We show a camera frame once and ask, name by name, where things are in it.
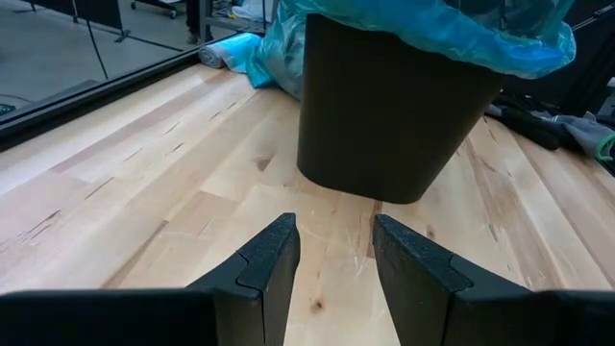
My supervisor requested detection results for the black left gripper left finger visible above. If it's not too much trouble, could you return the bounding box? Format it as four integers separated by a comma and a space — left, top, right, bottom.
0, 212, 302, 346

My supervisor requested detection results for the black trash bin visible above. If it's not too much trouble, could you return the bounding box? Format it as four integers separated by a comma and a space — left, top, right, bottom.
296, 12, 506, 205

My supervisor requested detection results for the teal plastic trash bag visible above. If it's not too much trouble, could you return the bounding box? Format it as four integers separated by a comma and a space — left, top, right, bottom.
282, 0, 578, 81

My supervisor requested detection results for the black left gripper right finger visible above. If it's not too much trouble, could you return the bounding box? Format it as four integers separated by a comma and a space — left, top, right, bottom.
371, 213, 615, 346

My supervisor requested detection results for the black chair base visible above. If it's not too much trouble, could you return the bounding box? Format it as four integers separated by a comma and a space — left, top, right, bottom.
129, 0, 186, 20

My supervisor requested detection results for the person's leg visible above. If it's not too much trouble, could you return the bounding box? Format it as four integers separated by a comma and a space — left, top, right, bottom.
185, 0, 215, 46

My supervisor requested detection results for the light blue bag roll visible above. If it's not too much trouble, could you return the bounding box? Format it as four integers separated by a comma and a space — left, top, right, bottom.
198, 32, 263, 74

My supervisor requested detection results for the thin black cable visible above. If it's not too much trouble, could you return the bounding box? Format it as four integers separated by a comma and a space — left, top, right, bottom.
85, 0, 111, 81

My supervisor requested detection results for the grey black work glove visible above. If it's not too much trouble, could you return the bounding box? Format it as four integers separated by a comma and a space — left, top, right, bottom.
484, 98, 585, 151
547, 111, 615, 163

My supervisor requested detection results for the black partition stand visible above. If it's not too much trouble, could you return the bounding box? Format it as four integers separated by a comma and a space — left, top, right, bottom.
12, 0, 132, 44

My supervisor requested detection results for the bin with teal liner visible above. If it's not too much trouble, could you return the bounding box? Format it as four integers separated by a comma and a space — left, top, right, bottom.
246, 0, 309, 101

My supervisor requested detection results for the grey metal desk frame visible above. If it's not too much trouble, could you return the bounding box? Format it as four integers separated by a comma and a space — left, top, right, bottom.
199, 0, 273, 36

